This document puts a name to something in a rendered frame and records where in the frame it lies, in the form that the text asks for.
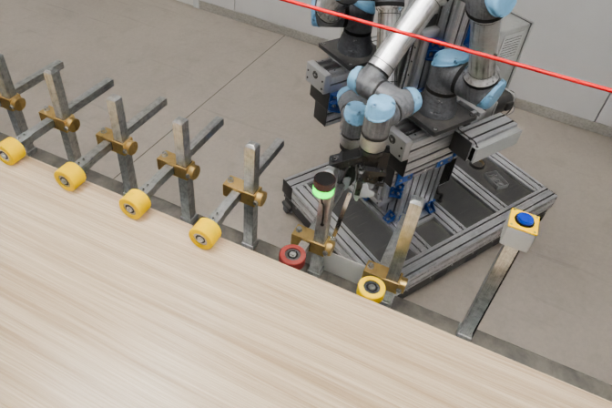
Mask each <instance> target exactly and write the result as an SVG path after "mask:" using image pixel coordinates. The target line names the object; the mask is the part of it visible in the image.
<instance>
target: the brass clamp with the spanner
mask: <svg viewBox="0 0 612 408"><path fill-rule="evenodd" d="M298 226H301V227H302V232H300V233H299V232H297V231H296V228H297V227H298ZM297 227H296V228H295V230H294V231H293V232H292V234H291V244H295V245H299V243H300V241H301V240H303V241H306V242H308V243H310V247H309V250H308V251H310V252H312V253H314V254H317V255H319V256H322V257H323V256H326V255H327V256H329V257H330V256H331V255H332V252H333V250H334V247H335V241H333V240H331V237H330V236H328V238H327V240H325V242H324V244H321V243H319V242H317V241H314V240H313V238H314V231H315V230H313V229H309V228H307V227H304V226H302V225H300V224H298V225H297Z"/></svg>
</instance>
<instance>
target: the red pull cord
mask: <svg viewBox="0 0 612 408"><path fill-rule="evenodd" d="M280 1H283V2H287V3H290V4H294V5H299V6H302V7H306V8H310V9H312V10H316V11H319V12H323V13H325V14H329V15H335V16H338V17H341V18H345V19H349V20H352V21H355V22H358V23H362V24H365V25H368V26H374V27H378V28H381V29H384V30H387V31H391V32H394V33H397V34H401V35H404V36H410V37H413V38H417V39H420V40H423V41H426V42H430V43H434V44H437V45H440V46H446V47H449V48H452V49H456V50H459V51H463V52H465V53H469V54H473V55H476V56H481V57H485V58H488V59H492V60H495V61H498V62H502V63H505V64H508V65H511V66H518V67H521V68H524V69H527V70H531V71H535V72H537V73H541V74H544V75H548V76H551V77H557V78H560V79H564V80H566V81H570V82H573V83H577V84H580V85H583V86H587V87H592V88H595V89H599V90H603V91H606V92H609V93H612V88H610V87H603V86H600V85H597V84H594V83H590V82H586V81H584V80H580V79H577V78H573V77H570V76H564V75H560V74H558V73H554V72H551V71H547V70H544V69H541V68H537V67H534V66H528V65H525V64H521V63H518V62H515V61H511V60H508V59H504V58H502V57H498V56H492V55H488V54H486V53H482V52H478V51H475V50H472V49H469V48H465V47H461V46H456V45H452V44H449V43H445V42H443V41H439V40H435V39H432V38H429V37H426V36H419V35H417V34H413V33H410V32H406V31H403V30H400V29H396V28H393V27H389V26H386V25H380V24H377V23H374V22H370V21H367V20H363V19H360V18H357V17H353V16H350V15H344V14H341V13H337V12H334V11H331V10H327V9H324V8H320V7H318V6H314V5H308V4H304V3H302V2H298V1H294V0H280Z"/></svg>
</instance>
